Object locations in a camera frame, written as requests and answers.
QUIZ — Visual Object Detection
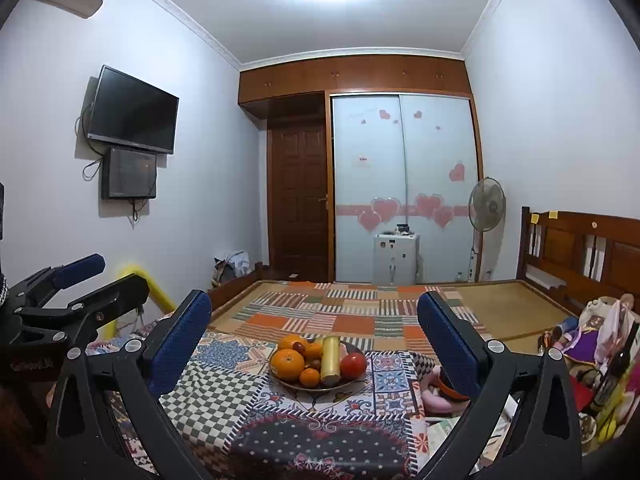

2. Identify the yellow foam tube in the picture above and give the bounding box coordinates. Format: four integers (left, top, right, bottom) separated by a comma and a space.
100, 265, 176, 342

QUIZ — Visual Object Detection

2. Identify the wooden headboard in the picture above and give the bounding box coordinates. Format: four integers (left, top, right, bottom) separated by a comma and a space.
517, 206, 640, 311

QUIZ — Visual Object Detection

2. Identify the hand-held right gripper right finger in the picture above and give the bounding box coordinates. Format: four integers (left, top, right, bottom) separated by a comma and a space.
416, 290, 583, 480

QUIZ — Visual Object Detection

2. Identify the standing fan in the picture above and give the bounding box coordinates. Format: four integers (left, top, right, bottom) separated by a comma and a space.
468, 177, 506, 282

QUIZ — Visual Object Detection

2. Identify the black wall television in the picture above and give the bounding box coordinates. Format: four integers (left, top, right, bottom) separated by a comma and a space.
87, 65, 180, 155

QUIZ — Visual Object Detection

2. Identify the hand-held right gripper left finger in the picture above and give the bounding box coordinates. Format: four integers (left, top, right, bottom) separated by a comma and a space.
45, 289, 213, 480

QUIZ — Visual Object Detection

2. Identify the beige bed mat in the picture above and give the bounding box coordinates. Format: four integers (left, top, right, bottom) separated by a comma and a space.
207, 280, 576, 356

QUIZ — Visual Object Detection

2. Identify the red tomato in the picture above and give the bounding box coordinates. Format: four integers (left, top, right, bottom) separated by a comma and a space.
340, 352, 368, 380

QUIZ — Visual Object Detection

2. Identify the black orange zip case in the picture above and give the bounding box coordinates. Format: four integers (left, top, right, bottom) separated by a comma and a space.
432, 375, 471, 403

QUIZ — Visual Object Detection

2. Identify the dark glass bottle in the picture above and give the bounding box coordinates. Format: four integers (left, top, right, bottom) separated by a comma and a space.
592, 322, 640, 418

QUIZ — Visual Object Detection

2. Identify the pile of plush toys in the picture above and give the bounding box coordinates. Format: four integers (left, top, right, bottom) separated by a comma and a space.
540, 296, 640, 366

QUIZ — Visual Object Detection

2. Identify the purple round plate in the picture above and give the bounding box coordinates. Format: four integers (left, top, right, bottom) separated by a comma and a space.
268, 336, 371, 392

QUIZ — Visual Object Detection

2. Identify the plaid checked bed cloth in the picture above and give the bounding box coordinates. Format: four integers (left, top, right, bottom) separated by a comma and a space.
235, 282, 493, 346

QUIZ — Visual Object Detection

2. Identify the sliding wardrobe with hearts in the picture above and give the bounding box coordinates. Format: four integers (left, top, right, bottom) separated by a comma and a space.
239, 55, 483, 283

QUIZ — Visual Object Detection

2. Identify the brown wooden door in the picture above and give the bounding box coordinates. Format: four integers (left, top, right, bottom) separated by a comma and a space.
267, 127, 329, 281

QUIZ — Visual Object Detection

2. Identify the pink plush toy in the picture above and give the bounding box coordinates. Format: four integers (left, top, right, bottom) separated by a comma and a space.
420, 365, 463, 416

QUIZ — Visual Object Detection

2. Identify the wooden bed footboard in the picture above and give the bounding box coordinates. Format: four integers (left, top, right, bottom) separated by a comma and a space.
207, 262, 263, 307

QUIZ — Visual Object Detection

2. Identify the large orange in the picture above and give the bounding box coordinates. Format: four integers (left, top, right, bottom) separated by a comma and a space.
270, 348, 306, 382

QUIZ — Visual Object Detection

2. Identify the small wall monitor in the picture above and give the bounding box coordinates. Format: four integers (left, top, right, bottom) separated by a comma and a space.
101, 147, 157, 200

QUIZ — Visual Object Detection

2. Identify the pile of bags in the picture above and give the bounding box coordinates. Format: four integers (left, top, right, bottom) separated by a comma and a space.
215, 249, 251, 282

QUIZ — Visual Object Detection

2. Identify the yellow banana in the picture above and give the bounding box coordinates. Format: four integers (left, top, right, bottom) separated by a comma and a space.
320, 336, 343, 387

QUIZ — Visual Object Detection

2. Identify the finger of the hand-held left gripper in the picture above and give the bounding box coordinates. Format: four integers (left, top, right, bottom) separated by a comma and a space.
7, 254, 107, 311
12, 274, 151, 358

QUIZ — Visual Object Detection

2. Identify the small white fridge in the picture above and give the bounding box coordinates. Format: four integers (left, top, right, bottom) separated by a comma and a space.
374, 232, 420, 286

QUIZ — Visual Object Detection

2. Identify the colourful patchwork blanket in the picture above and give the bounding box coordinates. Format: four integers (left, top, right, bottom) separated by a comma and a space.
85, 330, 432, 480

